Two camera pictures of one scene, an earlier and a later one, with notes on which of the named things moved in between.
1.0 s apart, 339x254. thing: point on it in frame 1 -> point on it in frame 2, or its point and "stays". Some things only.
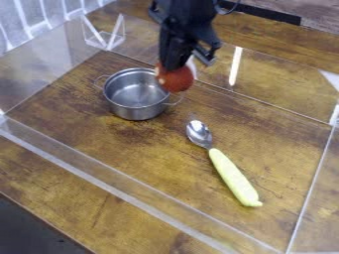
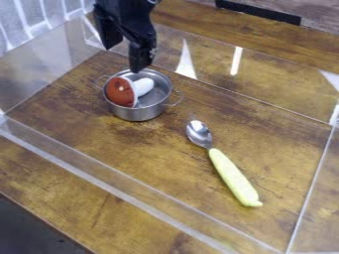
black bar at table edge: (251, 11) stays
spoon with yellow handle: (200, 135) stays
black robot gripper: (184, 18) -> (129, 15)
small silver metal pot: (136, 95) stays
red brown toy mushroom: (173, 79) -> (123, 90)
